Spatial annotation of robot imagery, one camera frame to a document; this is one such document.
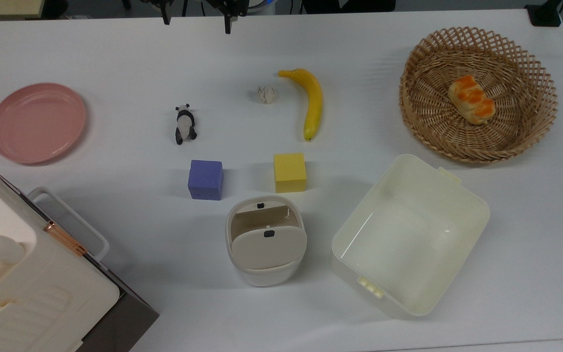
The purple foam cube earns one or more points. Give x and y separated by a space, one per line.
205 180

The black table clamp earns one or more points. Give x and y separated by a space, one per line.
545 13

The small panda figurine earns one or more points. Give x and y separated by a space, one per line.
184 124

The cream rectangular plastic bin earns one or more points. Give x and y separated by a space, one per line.
408 234

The white paper ball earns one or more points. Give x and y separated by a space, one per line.
266 94

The black equipment base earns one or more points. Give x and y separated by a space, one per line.
350 5

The yellow banana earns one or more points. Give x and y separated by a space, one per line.
313 100

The black tripod legs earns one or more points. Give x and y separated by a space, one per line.
184 6

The pink round plate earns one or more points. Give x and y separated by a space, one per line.
37 122

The woven wicker basket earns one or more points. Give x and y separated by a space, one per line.
506 132

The yellow foam cube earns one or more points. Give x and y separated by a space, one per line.
290 172

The white desktop trash can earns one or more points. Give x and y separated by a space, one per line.
267 244

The wooden desk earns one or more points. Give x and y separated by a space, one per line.
3 7

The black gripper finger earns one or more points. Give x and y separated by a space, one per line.
227 19
166 14

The orange glazed bread roll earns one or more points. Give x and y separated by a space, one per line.
472 100

